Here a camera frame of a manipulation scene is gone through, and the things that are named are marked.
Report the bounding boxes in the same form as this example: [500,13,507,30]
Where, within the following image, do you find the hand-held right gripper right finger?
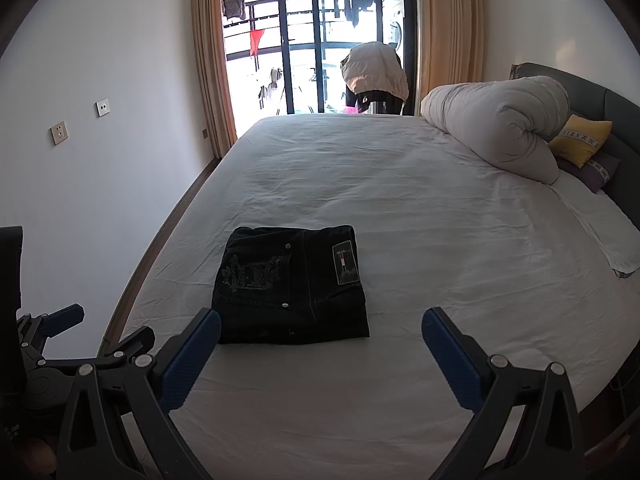
[421,306,587,480]

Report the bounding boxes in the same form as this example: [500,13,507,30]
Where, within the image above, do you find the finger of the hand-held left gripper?
[96,326,157,364]
[15,303,86,357]

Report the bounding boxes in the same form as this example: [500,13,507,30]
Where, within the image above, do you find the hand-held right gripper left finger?
[54,307,222,480]

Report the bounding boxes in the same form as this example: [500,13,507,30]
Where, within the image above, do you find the black pants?
[211,226,371,346]

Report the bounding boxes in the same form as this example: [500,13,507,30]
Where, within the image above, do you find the bed with white sheet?
[97,112,637,480]

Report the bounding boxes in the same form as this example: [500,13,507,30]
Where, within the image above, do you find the white folded cloth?
[550,182,639,279]

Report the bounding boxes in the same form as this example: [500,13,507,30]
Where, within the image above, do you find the purple pillow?
[557,152,622,194]

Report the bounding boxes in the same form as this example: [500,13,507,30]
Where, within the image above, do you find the rolled white duvet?
[420,76,571,185]

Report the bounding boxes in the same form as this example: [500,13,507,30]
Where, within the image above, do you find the yellow pillow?
[548,114,613,169]

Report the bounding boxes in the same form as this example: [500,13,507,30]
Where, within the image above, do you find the small hanging garment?
[257,67,284,109]

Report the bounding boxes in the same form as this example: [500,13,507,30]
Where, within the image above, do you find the beige curtain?
[417,0,485,117]
[190,0,239,161]

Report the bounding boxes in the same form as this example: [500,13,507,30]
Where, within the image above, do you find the beige padded jacket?
[341,41,410,102]

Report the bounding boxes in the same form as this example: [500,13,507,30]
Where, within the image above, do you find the grey upholstered headboard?
[510,62,640,221]

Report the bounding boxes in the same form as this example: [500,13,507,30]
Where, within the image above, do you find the white washing machine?
[387,7,404,54]

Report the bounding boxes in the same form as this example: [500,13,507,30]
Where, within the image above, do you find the black framed sliding glass door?
[220,0,418,118]

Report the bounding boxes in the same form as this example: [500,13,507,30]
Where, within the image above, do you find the black balcony railing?
[223,0,351,62]

